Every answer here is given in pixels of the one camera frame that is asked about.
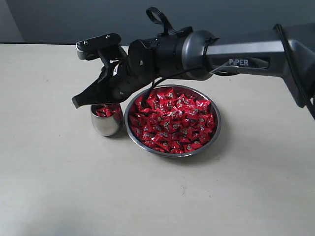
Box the stainless steel cup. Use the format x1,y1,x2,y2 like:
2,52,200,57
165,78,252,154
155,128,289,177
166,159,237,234
91,103,123,137

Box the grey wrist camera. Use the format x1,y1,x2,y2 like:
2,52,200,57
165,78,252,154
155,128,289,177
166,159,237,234
76,33,122,60

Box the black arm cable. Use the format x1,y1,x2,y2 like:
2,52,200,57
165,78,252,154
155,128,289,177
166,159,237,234
145,6,194,37

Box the stainless steel bowl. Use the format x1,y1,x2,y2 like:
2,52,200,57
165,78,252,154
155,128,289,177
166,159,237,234
124,84,222,158

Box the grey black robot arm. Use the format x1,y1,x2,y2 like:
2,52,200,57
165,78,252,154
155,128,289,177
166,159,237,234
72,23,315,114

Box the pile of red candies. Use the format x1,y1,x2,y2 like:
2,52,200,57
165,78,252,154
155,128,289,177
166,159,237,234
128,88,215,154

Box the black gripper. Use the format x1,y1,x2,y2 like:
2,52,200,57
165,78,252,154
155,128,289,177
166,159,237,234
72,58,154,109

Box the red candies in cup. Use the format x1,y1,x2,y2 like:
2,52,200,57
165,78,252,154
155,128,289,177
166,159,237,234
94,104,120,118

